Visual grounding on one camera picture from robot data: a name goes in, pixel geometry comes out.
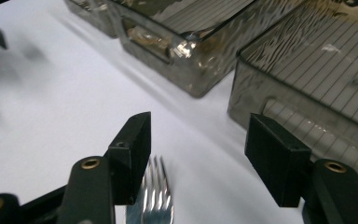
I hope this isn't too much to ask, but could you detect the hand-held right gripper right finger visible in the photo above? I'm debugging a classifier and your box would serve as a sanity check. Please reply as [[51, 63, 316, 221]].
[[243, 113, 313, 208]]

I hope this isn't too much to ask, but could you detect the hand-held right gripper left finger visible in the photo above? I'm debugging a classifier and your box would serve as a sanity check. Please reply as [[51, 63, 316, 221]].
[[106, 111, 153, 206]]

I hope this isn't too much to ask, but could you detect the metal fork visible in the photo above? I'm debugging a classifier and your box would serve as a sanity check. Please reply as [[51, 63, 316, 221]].
[[125, 155, 175, 224]]

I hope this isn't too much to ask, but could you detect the smoky transparent plastic bin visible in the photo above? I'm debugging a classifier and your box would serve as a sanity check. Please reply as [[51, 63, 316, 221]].
[[64, 0, 119, 39], [106, 0, 307, 99], [227, 0, 358, 189]]

